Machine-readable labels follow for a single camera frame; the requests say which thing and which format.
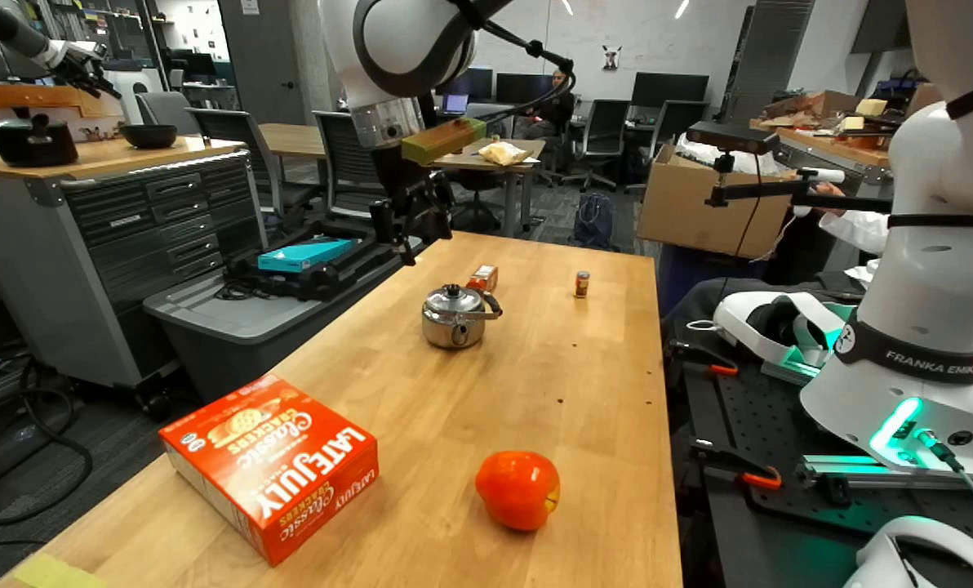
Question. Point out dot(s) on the black bowl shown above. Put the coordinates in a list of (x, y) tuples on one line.
[(147, 135)]

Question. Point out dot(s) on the black computer monitor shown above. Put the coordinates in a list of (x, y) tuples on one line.
[(670, 90)]

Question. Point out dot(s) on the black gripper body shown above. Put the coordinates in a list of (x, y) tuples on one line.
[(415, 200)]

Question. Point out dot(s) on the white VR headset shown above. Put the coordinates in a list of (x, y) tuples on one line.
[(774, 321)]

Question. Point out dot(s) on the orange spice bottle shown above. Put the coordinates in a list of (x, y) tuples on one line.
[(480, 280)]

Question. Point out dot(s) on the orange cracker box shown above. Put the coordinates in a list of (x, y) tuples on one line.
[(268, 467)]

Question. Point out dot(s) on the bystander white sleeve forearm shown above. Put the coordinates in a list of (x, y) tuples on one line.
[(856, 230)]

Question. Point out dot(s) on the grey plastic tote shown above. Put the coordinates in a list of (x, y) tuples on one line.
[(236, 339)]

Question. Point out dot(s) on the silver metal kettle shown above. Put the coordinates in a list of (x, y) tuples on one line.
[(455, 329)]

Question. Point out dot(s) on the black perforated mounting board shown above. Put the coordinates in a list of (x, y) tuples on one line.
[(749, 535)]

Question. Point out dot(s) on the grey background robot arm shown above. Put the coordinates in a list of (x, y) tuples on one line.
[(18, 38)]

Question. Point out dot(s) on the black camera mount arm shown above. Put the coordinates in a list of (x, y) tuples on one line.
[(803, 192)]

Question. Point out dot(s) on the grey drawer cabinet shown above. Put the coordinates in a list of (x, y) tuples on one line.
[(96, 250)]

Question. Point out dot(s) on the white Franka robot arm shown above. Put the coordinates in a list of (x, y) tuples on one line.
[(401, 43)]

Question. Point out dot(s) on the small bottle grey cap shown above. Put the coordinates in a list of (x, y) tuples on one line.
[(582, 284)]

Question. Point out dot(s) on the red tomato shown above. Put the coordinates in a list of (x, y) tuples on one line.
[(516, 490)]

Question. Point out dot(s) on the brown cardboard box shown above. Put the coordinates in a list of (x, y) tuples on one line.
[(702, 213)]

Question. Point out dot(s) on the white curved plastic object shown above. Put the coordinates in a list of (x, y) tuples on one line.
[(891, 544)]

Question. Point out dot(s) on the yellow snack bag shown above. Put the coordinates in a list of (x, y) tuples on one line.
[(503, 156)]

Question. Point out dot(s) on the black cooking pot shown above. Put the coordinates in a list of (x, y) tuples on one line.
[(32, 141)]

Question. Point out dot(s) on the teal hard case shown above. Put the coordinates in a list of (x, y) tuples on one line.
[(305, 255)]

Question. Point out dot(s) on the aluminium profile rail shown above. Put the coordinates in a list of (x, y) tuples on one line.
[(835, 465)]

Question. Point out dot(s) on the grey mesh office chair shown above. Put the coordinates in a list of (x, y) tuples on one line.
[(342, 165)]

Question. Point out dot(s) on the yellow sponge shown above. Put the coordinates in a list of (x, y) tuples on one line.
[(58, 573)]

